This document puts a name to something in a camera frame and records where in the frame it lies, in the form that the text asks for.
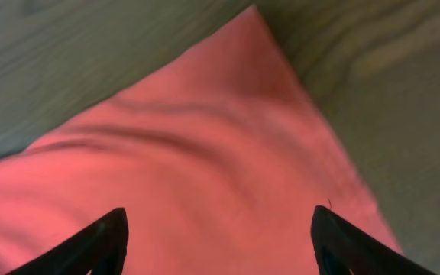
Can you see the red orange t-shirt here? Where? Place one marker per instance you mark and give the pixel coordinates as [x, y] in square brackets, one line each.
[219, 159]

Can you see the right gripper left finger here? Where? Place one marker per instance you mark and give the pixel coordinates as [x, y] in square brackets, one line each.
[99, 249]

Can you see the right gripper right finger tip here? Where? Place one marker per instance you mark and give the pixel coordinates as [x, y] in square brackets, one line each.
[343, 249]

